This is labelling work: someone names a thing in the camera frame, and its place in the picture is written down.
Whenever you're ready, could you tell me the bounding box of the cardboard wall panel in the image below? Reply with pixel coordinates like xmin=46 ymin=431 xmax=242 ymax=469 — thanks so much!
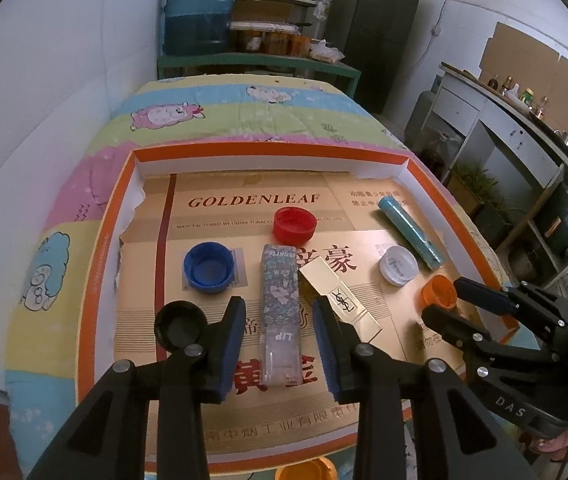
xmin=478 ymin=21 xmax=568 ymax=111

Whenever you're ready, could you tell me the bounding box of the grey gas cylinder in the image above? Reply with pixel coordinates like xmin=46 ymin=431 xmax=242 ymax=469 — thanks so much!
xmin=404 ymin=87 xmax=439 ymax=151

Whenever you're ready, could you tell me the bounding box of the blue plastic bottle cap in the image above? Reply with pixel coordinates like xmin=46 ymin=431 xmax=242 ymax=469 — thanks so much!
xmin=183 ymin=242 xmax=237 ymax=293

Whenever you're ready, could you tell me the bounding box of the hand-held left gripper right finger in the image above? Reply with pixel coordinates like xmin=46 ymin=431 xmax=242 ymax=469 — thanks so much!
xmin=312 ymin=296 xmax=539 ymax=480

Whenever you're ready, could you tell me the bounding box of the white plastic bag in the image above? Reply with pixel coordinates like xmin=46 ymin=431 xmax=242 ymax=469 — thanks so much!
xmin=309 ymin=40 xmax=347 ymax=63

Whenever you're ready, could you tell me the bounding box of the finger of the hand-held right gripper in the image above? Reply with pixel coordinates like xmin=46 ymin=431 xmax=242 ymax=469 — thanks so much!
xmin=454 ymin=276 xmax=568 ymax=352
xmin=421 ymin=305 xmax=502 ymax=368

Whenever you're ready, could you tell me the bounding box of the white plastic bottle cap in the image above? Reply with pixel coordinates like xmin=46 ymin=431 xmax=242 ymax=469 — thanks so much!
xmin=379 ymin=246 xmax=421 ymax=287

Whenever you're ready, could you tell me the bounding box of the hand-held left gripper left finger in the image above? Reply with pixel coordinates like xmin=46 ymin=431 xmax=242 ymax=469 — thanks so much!
xmin=26 ymin=296 xmax=247 ymax=480

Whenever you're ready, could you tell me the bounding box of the orange plastic bottle cap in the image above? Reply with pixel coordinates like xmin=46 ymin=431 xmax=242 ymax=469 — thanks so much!
xmin=274 ymin=457 xmax=339 ymax=480
xmin=421 ymin=275 xmax=459 ymax=317

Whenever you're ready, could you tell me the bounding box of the cartoon printed blanket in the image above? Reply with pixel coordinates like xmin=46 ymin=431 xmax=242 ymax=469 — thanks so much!
xmin=4 ymin=75 xmax=514 ymax=480

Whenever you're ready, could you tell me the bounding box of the floral lip product box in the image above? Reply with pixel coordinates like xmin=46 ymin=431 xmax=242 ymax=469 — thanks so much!
xmin=260 ymin=243 xmax=303 ymax=387

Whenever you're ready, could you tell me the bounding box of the green side table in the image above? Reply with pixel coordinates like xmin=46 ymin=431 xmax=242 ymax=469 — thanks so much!
xmin=157 ymin=50 xmax=363 ymax=98

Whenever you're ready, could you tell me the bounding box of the gold lipstick box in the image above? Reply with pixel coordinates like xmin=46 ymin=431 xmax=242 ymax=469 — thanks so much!
xmin=298 ymin=256 xmax=383 ymax=343

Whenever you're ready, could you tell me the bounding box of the orange-rimmed cardboard tray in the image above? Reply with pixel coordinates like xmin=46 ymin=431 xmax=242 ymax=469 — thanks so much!
xmin=76 ymin=142 xmax=522 ymax=476

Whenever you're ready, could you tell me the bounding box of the green potted plant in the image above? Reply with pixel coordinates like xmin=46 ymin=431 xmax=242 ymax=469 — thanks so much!
xmin=446 ymin=160 xmax=504 ymax=216

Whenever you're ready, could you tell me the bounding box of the white kitchen counter cabinet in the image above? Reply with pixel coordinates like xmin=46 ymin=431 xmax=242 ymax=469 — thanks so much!
xmin=434 ymin=62 xmax=568 ymax=286

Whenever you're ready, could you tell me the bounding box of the kitchen shelf unit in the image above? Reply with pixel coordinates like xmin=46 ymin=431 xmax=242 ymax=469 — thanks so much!
xmin=224 ymin=0 xmax=332 ymax=56

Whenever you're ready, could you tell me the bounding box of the blue water jug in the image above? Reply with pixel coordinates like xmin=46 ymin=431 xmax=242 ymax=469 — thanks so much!
xmin=164 ymin=0 xmax=241 ymax=57

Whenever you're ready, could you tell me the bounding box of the dark grey refrigerator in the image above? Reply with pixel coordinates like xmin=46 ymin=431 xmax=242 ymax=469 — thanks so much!
xmin=324 ymin=0 xmax=423 ymax=116

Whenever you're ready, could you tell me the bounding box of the teal cylindrical tube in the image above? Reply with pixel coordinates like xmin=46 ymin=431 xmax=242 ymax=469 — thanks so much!
xmin=377 ymin=196 xmax=445 ymax=269

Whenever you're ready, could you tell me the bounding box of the red plastic bottle cap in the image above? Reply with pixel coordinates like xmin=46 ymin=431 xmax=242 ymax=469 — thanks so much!
xmin=272 ymin=206 xmax=317 ymax=242

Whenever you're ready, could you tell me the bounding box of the black plastic bottle cap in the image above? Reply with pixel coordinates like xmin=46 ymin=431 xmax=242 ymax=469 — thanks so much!
xmin=154 ymin=300 xmax=211 ymax=353

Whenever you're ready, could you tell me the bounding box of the dark green cooking pot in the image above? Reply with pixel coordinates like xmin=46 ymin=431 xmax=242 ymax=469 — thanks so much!
xmin=534 ymin=182 xmax=568 ymax=261

